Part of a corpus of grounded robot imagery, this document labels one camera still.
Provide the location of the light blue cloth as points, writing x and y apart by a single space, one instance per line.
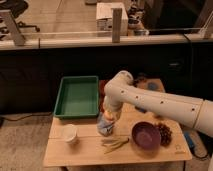
104 126

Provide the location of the orange apple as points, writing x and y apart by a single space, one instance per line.
109 117

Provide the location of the bunch of dark grapes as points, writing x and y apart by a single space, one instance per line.
166 134

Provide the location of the blue sponge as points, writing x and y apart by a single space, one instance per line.
141 109

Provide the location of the blue small cup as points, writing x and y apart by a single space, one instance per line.
152 86

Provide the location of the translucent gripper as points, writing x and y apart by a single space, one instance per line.
116 114

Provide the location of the wooden post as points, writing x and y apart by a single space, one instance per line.
116 24

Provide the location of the red small object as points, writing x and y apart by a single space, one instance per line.
101 106

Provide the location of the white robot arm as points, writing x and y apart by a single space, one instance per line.
193 112

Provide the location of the green plastic tray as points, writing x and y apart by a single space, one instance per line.
77 98

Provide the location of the orange bowl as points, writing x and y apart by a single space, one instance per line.
102 84

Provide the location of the white cardboard box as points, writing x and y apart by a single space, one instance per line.
104 14

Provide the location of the dark small jar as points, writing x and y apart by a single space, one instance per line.
140 78

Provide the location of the purple bowl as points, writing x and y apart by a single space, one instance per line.
146 136

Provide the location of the white paper cup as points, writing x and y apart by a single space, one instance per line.
69 134

